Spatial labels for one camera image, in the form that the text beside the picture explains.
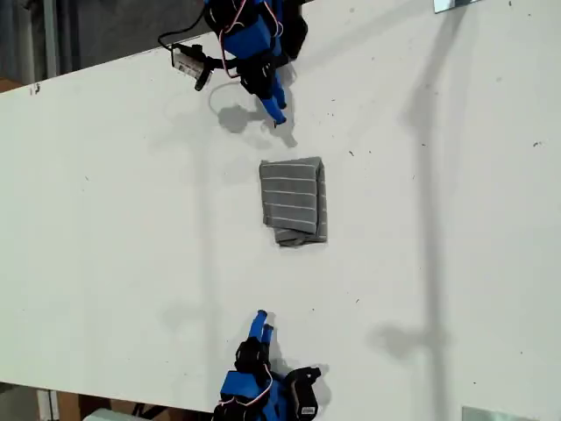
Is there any white plastic container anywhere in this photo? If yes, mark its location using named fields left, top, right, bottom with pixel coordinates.
left=85, top=408, right=137, bottom=421

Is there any grey striped towel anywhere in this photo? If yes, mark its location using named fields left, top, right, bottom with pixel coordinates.
left=258, top=155, right=329, bottom=248

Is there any grey metal post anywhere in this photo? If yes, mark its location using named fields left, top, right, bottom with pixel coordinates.
left=42, top=0, right=59, bottom=81

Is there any white table leg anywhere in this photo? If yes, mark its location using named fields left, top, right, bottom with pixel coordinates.
left=37, top=388, right=60, bottom=421

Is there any black table clamp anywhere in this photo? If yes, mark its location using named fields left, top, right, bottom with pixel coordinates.
left=284, top=0, right=309, bottom=61

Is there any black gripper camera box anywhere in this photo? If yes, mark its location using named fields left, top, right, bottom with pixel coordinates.
left=170, top=42, right=216, bottom=92
left=284, top=366, right=322, bottom=417

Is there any black camera cable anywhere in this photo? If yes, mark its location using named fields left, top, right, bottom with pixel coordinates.
left=156, top=11, right=208, bottom=52

